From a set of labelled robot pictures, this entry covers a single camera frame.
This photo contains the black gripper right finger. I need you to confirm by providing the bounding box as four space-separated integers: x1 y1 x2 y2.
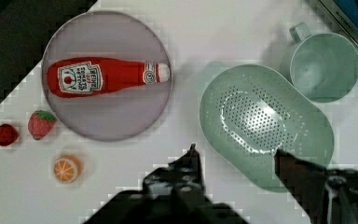
274 149 358 224

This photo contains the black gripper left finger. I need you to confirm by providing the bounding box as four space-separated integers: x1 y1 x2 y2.
142 143 205 199

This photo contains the green plastic strainer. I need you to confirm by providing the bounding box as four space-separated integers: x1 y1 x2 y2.
200 64 334 192

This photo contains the grey round plate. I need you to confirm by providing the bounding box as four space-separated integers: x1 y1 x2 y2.
42 10 172 141

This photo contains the toy orange slice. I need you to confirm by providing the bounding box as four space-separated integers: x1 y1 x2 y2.
53 155 82 183

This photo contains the green plastic mug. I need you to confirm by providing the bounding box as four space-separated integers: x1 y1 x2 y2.
280 22 358 103

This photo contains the red ketchup bottle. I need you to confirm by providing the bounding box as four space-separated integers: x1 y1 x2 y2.
47 57 171 98

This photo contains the pink toy strawberry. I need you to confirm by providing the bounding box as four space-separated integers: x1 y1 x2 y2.
28 110 56 140

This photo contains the dark red toy strawberry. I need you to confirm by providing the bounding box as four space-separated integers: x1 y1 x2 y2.
0 123 19 147

